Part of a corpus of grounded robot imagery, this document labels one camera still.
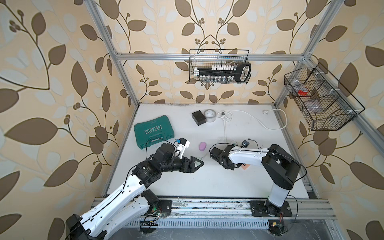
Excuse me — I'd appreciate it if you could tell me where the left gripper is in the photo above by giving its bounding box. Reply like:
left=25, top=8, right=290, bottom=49
left=159, top=154, right=203, bottom=174

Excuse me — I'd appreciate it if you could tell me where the black charging cable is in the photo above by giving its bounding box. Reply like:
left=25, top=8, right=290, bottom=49
left=230, top=138, right=260, bottom=149

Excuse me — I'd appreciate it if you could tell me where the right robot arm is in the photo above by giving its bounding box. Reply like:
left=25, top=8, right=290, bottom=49
left=210, top=144, right=302, bottom=218

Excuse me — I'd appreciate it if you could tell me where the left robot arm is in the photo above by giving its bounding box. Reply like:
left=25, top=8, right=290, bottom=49
left=66, top=143, right=204, bottom=240

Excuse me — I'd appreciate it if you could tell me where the orange power strip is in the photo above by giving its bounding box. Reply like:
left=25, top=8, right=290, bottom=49
left=241, top=164, right=250, bottom=170

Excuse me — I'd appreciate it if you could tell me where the clear tape roll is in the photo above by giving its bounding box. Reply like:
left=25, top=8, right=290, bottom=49
left=204, top=109, right=217, bottom=123

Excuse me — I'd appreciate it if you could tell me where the black box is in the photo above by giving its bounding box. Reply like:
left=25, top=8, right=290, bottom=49
left=192, top=111, right=207, bottom=126

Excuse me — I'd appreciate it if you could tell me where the green tool case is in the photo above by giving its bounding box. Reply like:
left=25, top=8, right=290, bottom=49
left=134, top=115, right=175, bottom=150

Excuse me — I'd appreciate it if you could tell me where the black white tool set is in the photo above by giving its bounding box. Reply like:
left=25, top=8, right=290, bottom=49
left=192, top=62, right=252, bottom=84

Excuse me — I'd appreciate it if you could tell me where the red white item in basket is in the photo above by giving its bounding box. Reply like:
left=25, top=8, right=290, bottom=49
left=297, top=86, right=309, bottom=96

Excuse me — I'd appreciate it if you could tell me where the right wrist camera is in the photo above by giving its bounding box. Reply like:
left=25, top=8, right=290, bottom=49
left=242, top=140, right=250, bottom=148

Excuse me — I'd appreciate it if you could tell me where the white power strip cable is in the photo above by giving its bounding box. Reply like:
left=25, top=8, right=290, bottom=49
left=217, top=107, right=288, bottom=145

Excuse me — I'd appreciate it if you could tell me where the back wire basket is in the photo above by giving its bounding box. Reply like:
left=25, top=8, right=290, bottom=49
left=189, top=49, right=252, bottom=85

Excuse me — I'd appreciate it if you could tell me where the wire basket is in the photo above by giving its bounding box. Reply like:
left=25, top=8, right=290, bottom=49
left=284, top=63, right=366, bottom=131
left=189, top=49, right=252, bottom=85

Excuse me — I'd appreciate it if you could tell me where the right wire basket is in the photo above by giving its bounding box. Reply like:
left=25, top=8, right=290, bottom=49
left=284, top=63, right=366, bottom=131

